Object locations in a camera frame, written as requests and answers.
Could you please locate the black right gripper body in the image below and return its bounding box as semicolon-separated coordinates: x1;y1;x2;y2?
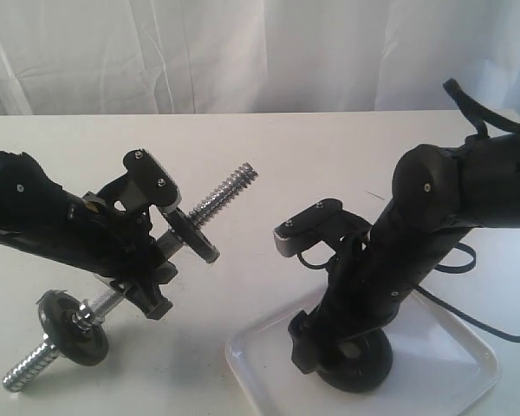
290;224;459;347

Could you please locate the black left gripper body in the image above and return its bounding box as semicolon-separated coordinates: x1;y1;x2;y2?
0;194;178;286

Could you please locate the chrome threaded dumbbell bar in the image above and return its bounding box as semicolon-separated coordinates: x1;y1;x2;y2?
2;163;257;393

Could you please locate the black weight plate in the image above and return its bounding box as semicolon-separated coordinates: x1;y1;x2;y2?
36;290;109;367
315;329;393;393

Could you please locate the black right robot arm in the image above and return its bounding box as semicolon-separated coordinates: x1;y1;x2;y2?
277;135;520;376

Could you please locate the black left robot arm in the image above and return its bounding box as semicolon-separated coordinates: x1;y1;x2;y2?
0;149;180;320

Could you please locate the black weight plate far end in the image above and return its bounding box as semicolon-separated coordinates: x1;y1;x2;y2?
158;208;219;263

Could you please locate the chrome spinlock collar nut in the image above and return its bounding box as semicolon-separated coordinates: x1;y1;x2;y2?
72;302;97;333

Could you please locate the white plastic tray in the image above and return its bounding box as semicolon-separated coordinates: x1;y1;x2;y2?
225;286;501;415

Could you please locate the white backdrop curtain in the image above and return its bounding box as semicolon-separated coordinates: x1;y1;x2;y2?
0;1;520;115

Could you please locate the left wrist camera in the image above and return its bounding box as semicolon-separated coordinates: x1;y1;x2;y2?
97;149;181;214

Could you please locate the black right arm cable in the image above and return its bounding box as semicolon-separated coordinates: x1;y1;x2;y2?
415;77;520;344

